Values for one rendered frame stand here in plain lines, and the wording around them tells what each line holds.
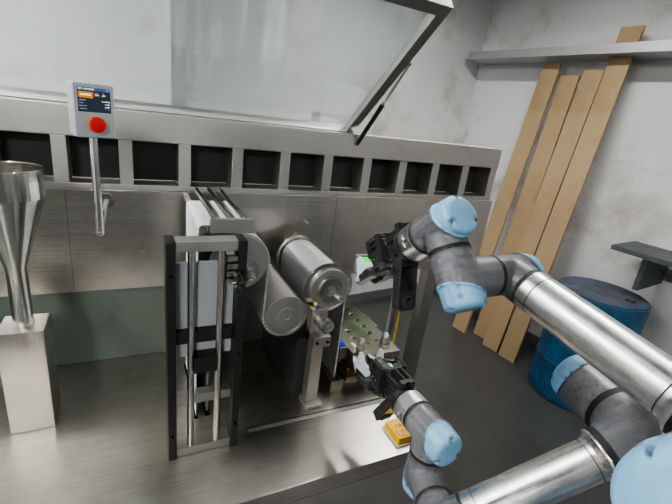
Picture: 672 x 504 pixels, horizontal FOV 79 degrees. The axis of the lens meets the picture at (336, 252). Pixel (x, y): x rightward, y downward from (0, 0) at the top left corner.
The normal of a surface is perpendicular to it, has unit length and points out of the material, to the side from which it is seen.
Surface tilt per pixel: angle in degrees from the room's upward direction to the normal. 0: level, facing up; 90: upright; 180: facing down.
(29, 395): 90
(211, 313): 90
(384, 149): 90
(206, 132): 90
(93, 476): 0
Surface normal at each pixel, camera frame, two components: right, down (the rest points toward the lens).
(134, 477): 0.12, -0.94
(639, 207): -0.83, 0.08
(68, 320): 0.42, 0.34
